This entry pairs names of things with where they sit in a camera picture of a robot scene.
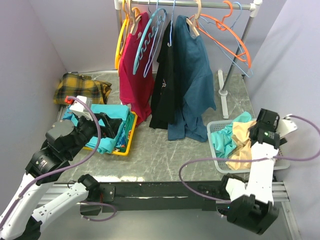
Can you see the folded turquoise cloth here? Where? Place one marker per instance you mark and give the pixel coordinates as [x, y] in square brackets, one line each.
[117, 115]

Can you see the green printed garment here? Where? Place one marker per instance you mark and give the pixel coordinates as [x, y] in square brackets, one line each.
[123, 140]

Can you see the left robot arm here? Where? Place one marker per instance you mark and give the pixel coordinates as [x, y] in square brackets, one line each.
[22, 219]

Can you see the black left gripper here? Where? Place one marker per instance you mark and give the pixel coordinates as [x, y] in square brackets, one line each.
[111, 125]

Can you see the turquoise t shirt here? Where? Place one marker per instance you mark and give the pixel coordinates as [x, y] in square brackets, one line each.
[222, 139]

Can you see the thin blue wire hanger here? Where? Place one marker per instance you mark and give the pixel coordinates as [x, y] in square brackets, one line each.
[218, 58]

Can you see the yellow plastic hanger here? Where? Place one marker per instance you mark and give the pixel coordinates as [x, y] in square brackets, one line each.
[124, 20]

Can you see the black base bar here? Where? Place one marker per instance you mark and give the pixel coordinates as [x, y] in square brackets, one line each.
[167, 195]

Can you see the wooden hanger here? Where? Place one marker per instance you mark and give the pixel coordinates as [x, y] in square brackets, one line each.
[193, 23]

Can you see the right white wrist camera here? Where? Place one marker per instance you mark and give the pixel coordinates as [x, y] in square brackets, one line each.
[286, 126]

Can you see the black shirt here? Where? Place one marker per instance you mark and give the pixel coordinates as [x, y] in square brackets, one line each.
[164, 97]

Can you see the cream beige shirt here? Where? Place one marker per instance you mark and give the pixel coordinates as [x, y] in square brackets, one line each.
[243, 146]

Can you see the dark blue shirt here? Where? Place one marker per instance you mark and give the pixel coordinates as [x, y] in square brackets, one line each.
[194, 84]

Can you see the yellow plaid shirt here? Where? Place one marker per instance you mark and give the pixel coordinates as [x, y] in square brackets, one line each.
[82, 85]

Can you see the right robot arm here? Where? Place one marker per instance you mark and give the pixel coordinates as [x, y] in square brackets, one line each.
[252, 204]

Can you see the light blue wavy hanger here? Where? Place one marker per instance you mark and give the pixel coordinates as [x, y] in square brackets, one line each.
[140, 50]

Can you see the magenta pink shirt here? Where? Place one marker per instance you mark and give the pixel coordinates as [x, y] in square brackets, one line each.
[136, 89]

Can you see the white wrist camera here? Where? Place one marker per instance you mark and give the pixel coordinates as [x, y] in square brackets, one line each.
[77, 108]
[286, 126]

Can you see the white clothes rack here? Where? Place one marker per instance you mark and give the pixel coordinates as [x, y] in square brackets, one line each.
[242, 54]

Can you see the beige hanger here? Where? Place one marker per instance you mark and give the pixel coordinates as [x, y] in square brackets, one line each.
[134, 16]

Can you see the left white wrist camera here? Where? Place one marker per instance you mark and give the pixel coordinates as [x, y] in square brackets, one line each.
[77, 108]

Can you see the pale blue wire hanger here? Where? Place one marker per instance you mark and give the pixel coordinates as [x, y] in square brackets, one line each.
[152, 50]

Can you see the yellow plastic tray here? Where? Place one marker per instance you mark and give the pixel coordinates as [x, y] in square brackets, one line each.
[130, 140]

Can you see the white perforated plastic basket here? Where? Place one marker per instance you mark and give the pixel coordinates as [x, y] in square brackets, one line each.
[221, 166]

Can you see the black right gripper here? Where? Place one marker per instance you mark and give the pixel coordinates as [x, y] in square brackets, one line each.
[276, 129]

